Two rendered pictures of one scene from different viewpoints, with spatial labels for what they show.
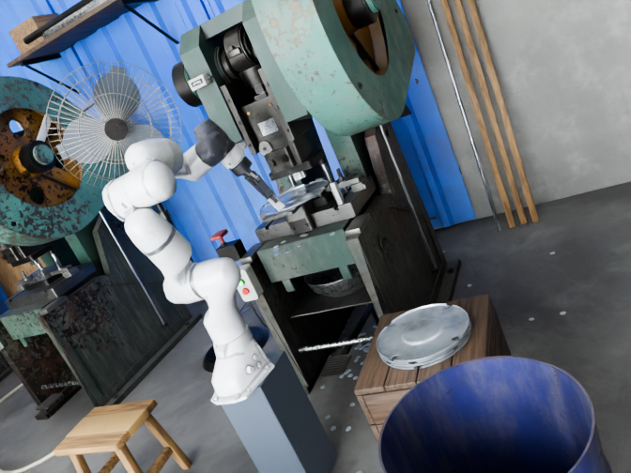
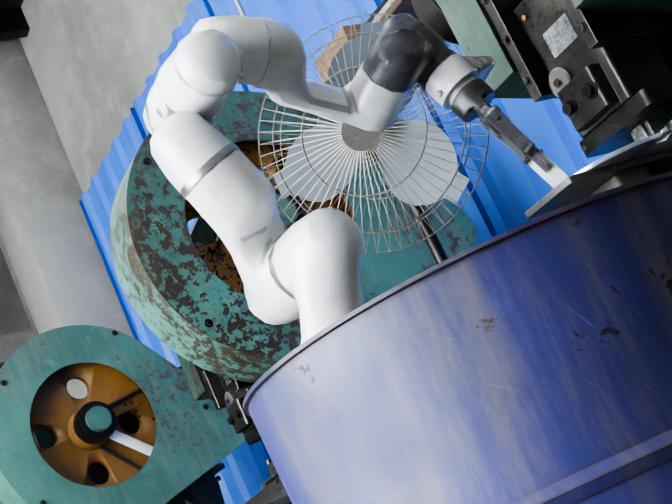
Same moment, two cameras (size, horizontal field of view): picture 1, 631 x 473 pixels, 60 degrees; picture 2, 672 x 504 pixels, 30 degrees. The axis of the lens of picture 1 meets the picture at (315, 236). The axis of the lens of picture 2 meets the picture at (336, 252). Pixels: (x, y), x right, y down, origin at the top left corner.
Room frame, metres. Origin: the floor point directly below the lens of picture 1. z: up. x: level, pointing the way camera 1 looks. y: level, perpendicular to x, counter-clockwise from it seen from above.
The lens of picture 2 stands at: (-0.02, -0.50, 0.31)
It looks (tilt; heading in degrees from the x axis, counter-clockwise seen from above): 15 degrees up; 27
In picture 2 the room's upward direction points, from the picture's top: 25 degrees counter-clockwise
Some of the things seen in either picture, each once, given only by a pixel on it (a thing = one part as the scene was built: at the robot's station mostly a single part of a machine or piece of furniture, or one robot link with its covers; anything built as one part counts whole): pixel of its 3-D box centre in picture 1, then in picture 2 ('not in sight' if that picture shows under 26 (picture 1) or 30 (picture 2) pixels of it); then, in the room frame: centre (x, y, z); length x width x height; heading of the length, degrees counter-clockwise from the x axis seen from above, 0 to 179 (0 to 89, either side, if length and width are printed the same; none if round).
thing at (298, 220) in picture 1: (296, 217); (614, 213); (2.06, 0.04, 0.72); 0.25 x 0.14 x 0.14; 151
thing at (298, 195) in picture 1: (293, 197); (615, 174); (2.10, 0.01, 0.78); 0.29 x 0.29 x 0.01
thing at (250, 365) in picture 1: (234, 360); not in sight; (1.53, 0.38, 0.52); 0.22 x 0.19 x 0.14; 150
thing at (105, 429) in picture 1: (125, 457); not in sight; (1.90, 1.02, 0.16); 0.34 x 0.24 x 0.34; 62
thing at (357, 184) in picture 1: (344, 179); not in sight; (2.13, -0.20, 0.76); 0.17 x 0.06 x 0.10; 61
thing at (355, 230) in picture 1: (401, 227); not in sight; (2.20, -0.35, 0.45); 0.92 x 0.12 x 0.90; 151
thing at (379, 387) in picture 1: (443, 384); not in sight; (1.48, -0.18, 0.18); 0.40 x 0.38 x 0.35; 154
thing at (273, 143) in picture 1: (275, 130); (583, 45); (2.18, -0.03, 1.04); 0.17 x 0.15 x 0.30; 151
